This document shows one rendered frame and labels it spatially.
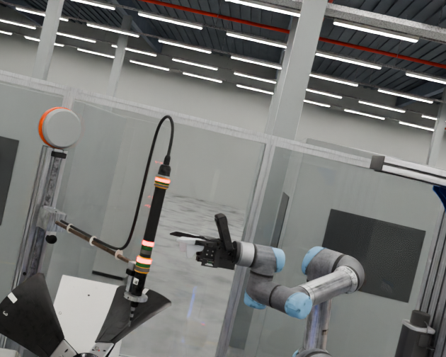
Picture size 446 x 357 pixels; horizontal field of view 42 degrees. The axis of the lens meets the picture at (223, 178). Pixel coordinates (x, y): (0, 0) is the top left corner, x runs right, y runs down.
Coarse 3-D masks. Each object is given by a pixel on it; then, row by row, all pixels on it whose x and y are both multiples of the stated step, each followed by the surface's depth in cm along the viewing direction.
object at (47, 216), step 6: (42, 210) 215; (48, 210) 213; (54, 210) 216; (42, 216) 214; (48, 216) 211; (54, 216) 211; (60, 216) 213; (66, 216) 215; (42, 222) 213; (48, 222) 210; (54, 222) 212; (42, 228) 213; (48, 228) 211; (54, 228) 212; (60, 228) 214
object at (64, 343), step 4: (64, 340) 172; (60, 344) 172; (64, 344) 172; (68, 344) 172; (56, 348) 173; (60, 348) 173; (64, 348) 172; (68, 348) 172; (72, 348) 171; (56, 352) 173; (60, 352) 173; (64, 352) 172; (68, 352) 172; (72, 352) 171; (52, 356) 174; (56, 356) 173; (64, 356) 172; (68, 356) 172; (72, 356) 171
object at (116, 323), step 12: (120, 288) 196; (120, 300) 191; (156, 300) 187; (168, 300) 186; (108, 312) 189; (120, 312) 186; (144, 312) 183; (156, 312) 182; (108, 324) 184; (120, 324) 181; (132, 324) 179; (108, 336) 178; (120, 336) 176
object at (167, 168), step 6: (168, 156) 168; (168, 162) 168; (162, 168) 168; (168, 168) 168; (162, 174) 167; (168, 174) 168; (138, 276) 169; (144, 276) 169; (138, 282) 169; (144, 282) 170; (132, 288) 170; (138, 288) 169; (132, 294) 169; (138, 294) 169; (132, 306) 169
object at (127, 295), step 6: (132, 264) 171; (126, 270) 173; (132, 270) 171; (132, 276) 171; (132, 282) 171; (126, 288) 172; (126, 294) 168; (144, 294) 173; (132, 300) 167; (138, 300) 167; (144, 300) 169
